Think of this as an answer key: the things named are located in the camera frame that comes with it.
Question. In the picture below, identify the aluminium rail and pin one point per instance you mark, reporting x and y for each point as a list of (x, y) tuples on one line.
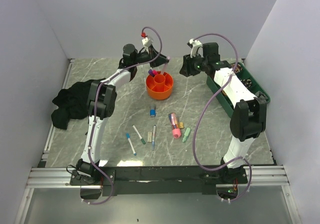
[(54, 178)]

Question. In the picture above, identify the pink black rolled ribbon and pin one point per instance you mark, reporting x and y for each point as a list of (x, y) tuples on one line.
[(238, 68)]

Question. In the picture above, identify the black cloth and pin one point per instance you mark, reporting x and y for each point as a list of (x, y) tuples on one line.
[(71, 104)]

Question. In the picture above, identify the green compartment tray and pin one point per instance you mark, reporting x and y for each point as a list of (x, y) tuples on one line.
[(222, 97)]

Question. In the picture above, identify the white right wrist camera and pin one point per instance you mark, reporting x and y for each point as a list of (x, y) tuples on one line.
[(195, 45)]

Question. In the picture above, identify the white green marker pen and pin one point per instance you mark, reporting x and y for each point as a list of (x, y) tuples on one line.
[(139, 135)]

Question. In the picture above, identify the orange round desk organizer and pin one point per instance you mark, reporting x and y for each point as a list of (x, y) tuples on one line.
[(160, 86)]

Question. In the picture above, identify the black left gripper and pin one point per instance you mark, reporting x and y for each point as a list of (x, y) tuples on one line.
[(160, 60)]

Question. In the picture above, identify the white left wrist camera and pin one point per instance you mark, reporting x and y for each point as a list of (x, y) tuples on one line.
[(146, 41)]

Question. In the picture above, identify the small yellow eraser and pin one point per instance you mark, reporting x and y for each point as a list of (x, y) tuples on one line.
[(181, 125)]

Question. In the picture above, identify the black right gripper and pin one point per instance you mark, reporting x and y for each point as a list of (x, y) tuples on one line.
[(187, 67)]

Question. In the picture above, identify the black base bar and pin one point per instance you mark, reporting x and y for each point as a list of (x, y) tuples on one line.
[(129, 180)]

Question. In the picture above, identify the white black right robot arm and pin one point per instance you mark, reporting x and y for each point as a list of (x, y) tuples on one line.
[(248, 119)]

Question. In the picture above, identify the beige black rolled ribbon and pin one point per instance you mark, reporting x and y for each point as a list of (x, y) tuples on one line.
[(248, 83)]

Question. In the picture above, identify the beige eraser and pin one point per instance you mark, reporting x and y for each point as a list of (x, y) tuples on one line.
[(149, 137)]

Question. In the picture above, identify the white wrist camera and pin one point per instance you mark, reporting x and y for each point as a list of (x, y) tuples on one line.
[(146, 41), (195, 45)]

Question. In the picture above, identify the mint green highlighter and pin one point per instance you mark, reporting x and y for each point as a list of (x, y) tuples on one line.
[(186, 134)]

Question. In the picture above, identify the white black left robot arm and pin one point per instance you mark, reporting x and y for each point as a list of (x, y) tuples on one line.
[(101, 105)]

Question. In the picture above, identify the grey black clips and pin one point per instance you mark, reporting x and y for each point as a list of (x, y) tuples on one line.
[(261, 95)]

